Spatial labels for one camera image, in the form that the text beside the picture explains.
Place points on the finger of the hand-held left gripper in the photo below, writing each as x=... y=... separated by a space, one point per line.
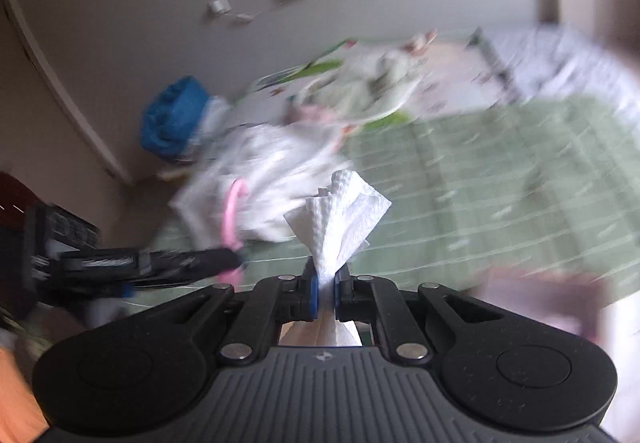
x=192 y=262

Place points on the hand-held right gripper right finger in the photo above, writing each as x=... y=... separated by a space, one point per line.
x=339 y=297

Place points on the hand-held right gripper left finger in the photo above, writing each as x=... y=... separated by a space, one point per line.
x=312 y=297

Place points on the white paper towel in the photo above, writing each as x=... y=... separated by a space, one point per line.
x=334 y=218

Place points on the dark red cloth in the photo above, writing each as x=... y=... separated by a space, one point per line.
x=14 y=195

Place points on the white plastic bag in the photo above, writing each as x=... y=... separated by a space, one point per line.
x=270 y=173

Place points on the blue fabric bag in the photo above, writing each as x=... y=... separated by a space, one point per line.
x=175 y=113

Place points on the orange cloth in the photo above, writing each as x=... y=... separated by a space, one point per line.
x=17 y=403

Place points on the green striped bed blanket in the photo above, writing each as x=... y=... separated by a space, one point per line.
x=475 y=183

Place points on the pale pink cloth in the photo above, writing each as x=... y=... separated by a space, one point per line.
x=540 y=298

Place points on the light green baby garment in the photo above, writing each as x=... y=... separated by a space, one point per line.
x=380 y=83

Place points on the colourful printed play mat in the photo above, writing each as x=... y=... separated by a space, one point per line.
x=450 y=73

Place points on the white patterned quilt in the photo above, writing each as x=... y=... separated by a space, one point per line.
x=565 y=63

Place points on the white door frame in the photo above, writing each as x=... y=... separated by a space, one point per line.
x=65 y=93

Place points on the white wall socket plug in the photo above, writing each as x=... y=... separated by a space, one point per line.
x=218 y=6

